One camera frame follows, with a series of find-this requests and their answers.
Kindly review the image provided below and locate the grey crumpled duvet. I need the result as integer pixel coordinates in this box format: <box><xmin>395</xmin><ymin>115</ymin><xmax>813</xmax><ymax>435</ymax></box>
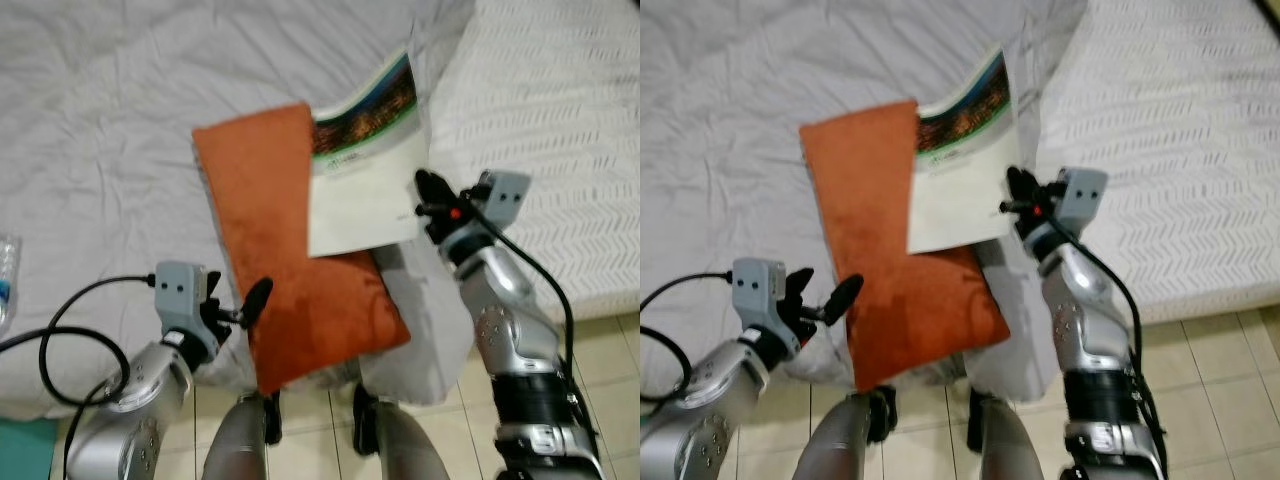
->
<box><xmin>640</xmin><ymin>0</ymin><xmax>1091</xmax><ymax>403</ymax></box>
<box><xmin>0</xmin><ymin>0</ymin><xmax>477</xmax><ymax>421</ymax></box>

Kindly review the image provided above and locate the white booklet with city photo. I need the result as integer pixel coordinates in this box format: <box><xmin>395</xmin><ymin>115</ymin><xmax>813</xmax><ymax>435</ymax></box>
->
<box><xmin>307</xmin><ymin>48</ymin><xmax>433</xmax><ymax>259</ymax></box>
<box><xmin>905</xmin><ymin>45</ymin><xmax>1031</xmax><ymax>256</ymax></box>

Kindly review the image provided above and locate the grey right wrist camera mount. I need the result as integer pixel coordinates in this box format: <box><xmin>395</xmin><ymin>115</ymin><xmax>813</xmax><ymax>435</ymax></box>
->
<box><xmin>474</xmin><ymin>169</ymin><xmax>532</xmax><ymax>230</ymax></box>
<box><xmin>1058</xmin><ymin>166</ymin><xmax>1110</xmax><ymax>227</ymax></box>

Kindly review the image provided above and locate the teal floor rug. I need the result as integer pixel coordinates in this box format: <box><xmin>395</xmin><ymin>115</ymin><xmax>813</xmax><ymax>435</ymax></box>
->
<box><xmin>0</xmin><ymin>417</ymin><xmax>59</xmax><ymax>480</ymax></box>

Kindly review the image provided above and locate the clear plastic water bottle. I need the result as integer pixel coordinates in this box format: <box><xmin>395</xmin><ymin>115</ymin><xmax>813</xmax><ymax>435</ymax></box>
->
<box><xmin>0</xmin><ymin>234</ymin><xmax>23</xmax><ymax>337</ymax></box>

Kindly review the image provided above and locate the silver robot leg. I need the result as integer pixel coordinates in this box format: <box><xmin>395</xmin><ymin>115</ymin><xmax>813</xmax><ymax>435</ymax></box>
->
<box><xmin>805</xmin><ymin>385</ymin><xmax>897</xmax><ymax>480</ymax></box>
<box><xmin>967</xmin><ymin>385</ymin><xmax>1047</xmax><ymax>480</ymax></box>
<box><xmin>200</xmin><ymin>390</ymin><xmax>282</xmax><ymax>480</ymax></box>
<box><xmin>352</xmin><ymin>384</ymin><xmax>451</xmax><ymax>480</ymax></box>

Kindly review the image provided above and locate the silver right robot leg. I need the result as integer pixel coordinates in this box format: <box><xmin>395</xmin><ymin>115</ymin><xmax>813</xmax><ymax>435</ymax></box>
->
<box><xmin>352</xmin><ymin>384</ymin><xmax>451</xmax><ymax>480</ymax></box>
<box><xmin>967</xmin><ymin>385</ymin><xmax>1047</xmax><ymax>480</ymax></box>

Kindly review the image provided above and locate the white chevron quilted mattress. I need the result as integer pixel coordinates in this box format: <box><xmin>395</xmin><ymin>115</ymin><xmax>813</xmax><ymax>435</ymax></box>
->
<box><xmin>428</xmin><ymin>0</ymin><xmax>641</xmax><ymax>323</ymax></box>
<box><xmin>1035</xmin><ymin>0</ymin><xmax>1280</xmax><ymax>323</ymax></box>

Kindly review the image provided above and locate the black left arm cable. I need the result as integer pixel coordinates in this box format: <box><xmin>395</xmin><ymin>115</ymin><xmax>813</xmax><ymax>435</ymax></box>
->
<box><xmin>640</xmin><ymin>271</ymin><xmax>737</xmax><ymax>407</ymax></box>
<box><xmin>0</xmin><ymin>274</ymin><xmax>161</xmax><ymax>477</ymax></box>

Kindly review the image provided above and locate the silver left robot leg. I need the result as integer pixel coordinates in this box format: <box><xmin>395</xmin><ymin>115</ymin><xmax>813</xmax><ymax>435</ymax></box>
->
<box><xmin>200</xmin><ymin>390</ymin><xmax>282</xmax><ymax>480</ymax></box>
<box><xmin>805</xmin><ymin>385</ymin><xmax>897</xmax><ymax>480</ymax></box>

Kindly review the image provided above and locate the orange rectangular pillow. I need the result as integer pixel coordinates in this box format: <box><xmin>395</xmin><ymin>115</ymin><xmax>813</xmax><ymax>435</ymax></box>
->
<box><xmin>800</xmin><ymin>100</ymin><xmax>1011</xmax><ymax>393</ymax></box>
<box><xmin>192</xmin><ymin>102</ymin><xmax>413</xmax><ymax>396</ymax></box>

